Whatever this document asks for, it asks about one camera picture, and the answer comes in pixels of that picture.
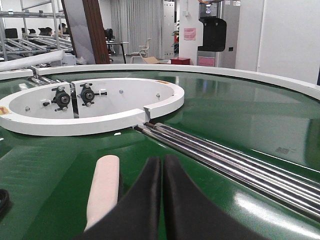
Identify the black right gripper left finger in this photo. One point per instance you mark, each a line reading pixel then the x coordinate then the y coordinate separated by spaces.
pixel 136 214

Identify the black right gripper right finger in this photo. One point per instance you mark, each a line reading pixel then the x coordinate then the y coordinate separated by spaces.
pixel 190 215

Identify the beige hand brush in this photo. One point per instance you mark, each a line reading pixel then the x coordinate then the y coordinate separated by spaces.
pixel 104 190

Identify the steel conveyor rollers right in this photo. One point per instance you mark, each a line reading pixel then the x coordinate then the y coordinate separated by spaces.
pixel 290 189

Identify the red box on floor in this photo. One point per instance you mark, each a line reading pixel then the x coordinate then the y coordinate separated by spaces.
pixel 180 61

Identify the white office chair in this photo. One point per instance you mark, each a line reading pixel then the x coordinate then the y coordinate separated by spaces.
pixel 143 51

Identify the black water dispenser machine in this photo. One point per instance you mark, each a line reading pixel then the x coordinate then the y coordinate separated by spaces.
pixel 220 19

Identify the brown wooden pillar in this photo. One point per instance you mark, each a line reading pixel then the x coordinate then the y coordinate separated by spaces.
pixel 96 31

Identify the metal roller rack shelf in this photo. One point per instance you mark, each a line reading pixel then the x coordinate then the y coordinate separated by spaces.
pixel 32 27

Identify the black right bearing mount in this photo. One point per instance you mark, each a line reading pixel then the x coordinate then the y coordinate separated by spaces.
pixel 85 95

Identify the black bearing mount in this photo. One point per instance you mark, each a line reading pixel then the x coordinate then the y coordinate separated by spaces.
pixel 61 98
pixel 85 95

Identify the black left bearing mount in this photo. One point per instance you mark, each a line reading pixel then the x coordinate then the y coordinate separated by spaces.
pixel 61 98

